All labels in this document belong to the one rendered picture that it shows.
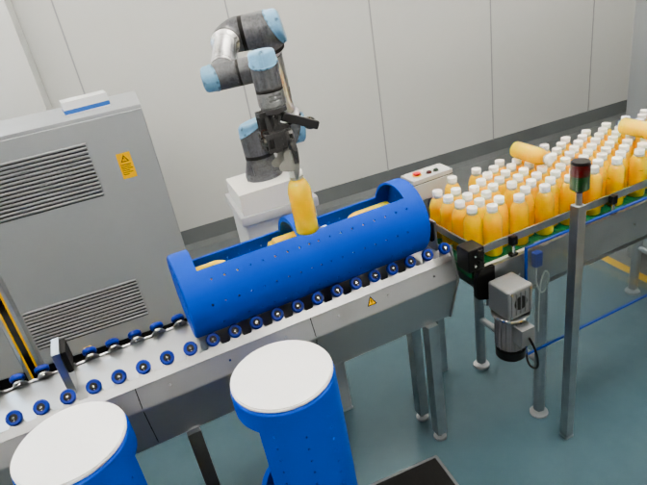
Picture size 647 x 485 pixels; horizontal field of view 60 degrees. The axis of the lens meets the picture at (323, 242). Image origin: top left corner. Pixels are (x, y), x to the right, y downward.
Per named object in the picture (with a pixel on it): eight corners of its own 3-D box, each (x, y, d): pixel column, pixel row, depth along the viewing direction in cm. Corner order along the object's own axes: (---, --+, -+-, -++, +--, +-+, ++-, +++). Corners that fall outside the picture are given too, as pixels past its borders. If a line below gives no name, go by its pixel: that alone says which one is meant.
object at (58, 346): (68, 377, 179) (50, 339, 172) (81, 372, 180) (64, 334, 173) (69, 395, 171) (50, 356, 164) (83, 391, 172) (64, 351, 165)
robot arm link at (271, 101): (277, 87, 156) (288, 89, 149) (280, 103, 158) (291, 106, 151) (252, 93, 153) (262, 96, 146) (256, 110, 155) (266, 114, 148)
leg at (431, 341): (430, 435, 252) (420, 322, 224) (441, 429, 254) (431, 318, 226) (438, 443, 247) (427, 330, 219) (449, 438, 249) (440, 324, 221)
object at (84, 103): (64, 114, 309) (59, 100, 306) (107, 103, 318) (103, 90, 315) (66, 117, 300) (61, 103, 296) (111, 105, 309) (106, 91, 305)
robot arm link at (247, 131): (245, 151, 229) (236, 119, 223) (276, 144, 229) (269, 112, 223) (243, 160, 218) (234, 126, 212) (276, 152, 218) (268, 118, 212)
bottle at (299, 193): (320, 233, 167) (308, 175, 159) (297, 238, 167) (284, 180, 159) (318, 224, 174) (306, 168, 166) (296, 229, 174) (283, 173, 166)
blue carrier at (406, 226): (180, 304, 199) (159, 240, 182) (390, 227, 226) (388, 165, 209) (202, 356, 177) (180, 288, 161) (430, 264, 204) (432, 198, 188)
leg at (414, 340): (414, 416, 264) (401, 307, 235) (424, 411, 266) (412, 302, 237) (421, 423, 259) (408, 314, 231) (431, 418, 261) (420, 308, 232)
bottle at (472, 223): (464, 260, 209) (462, 216, 201) (463, 250, 215) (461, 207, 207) (484, 259, 208) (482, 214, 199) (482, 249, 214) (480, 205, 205)
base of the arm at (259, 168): (245, 174, 234) (240, 152, 230) (281, 165, 235) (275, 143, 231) (246, 185, 220) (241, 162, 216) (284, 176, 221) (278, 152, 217)
